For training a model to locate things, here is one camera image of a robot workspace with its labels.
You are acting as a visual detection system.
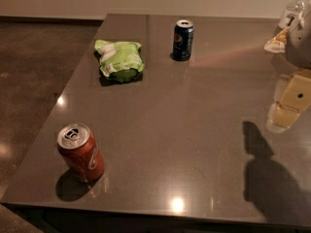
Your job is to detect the green rice chip bag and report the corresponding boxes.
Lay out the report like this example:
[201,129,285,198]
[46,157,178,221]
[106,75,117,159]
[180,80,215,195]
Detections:
[94,40,145,83]

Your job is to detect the clear plastic water bottle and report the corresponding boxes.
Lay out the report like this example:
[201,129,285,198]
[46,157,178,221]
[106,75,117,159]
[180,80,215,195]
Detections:
[278,0,306,29]

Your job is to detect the blue pepsi can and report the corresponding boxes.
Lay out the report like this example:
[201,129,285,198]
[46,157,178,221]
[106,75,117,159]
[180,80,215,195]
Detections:
[172,19,194,61]

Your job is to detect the red coke can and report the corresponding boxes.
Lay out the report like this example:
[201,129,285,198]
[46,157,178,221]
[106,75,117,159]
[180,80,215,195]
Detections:
[57,123,104,183]

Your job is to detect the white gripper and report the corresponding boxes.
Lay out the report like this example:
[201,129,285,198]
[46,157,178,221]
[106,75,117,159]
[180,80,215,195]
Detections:
[267,9,311,129]

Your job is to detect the white snack wrapper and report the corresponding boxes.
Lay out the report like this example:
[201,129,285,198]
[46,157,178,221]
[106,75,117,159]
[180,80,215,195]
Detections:
[264,26,290,53]

